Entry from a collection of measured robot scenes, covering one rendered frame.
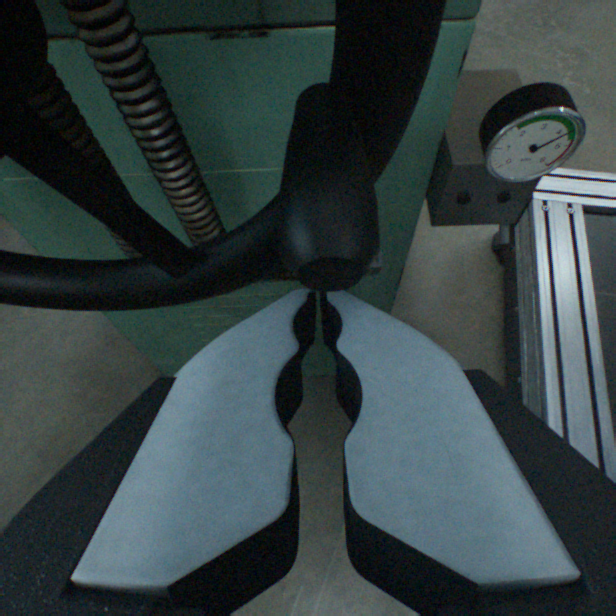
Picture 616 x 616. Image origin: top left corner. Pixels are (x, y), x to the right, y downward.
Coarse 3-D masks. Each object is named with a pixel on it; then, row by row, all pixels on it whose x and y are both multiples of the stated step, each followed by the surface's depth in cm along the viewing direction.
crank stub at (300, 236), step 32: (320, 96) 11; (320, 128) 10; (352, 128) 11; (288, 160) 11; (320, 160) 10; (352, 160) 10; (288, 192) 10; (320, 192) 9; (352, 192) 9; (288, 224) 9; (320, 224) 9; (352, 224) 9; (288, 256) 10; (320, 256) 9; (352, 256) 9; (320, 288) 10
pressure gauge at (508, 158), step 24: (504, 96) 29; (528, 96) 28; (552, 96) 27; (504, 120) 28; (528, 120) 27; (552, 120) 27; (576, 120) 27; (504, 144) 29; (528, 144) 29; (552, 144) 29; (576, 144) 29; (504, 168) 31; (528, 168) 31; (552, 168) 31
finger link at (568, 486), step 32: (480, 384) 8; (512, 416) 7; (512, 448) 7; (544, 448) 7; (544, 480) 6; (576, 480) 6; (608, 480) 6; (576, 512) 6; (608, 512) 6; (576, 544) 5; (608, 544) 5; (608, 576) 5; (480, 608) 5; (512, 608) 5; (544, 608) 5; (576, 608) 5; (608, 608) 5
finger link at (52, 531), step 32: (160, 384) 8; (128, 416) 8; (96, 448) 7; (128, 448) 7; (64, 480) 7; (96, 480) 7; (32, 512) 6; (64, 512) 6; (96, 512) 6; (0, 544) 6; (32, 544) 6; (64, 544) 6; (0, 576) 5; (32, 576) 5; (64, 576) 5; (0, 608) 5; (32, 608) 5; (64, 608) 5; (96, 608) 5; (128, 608) 5; (160, 608) 5
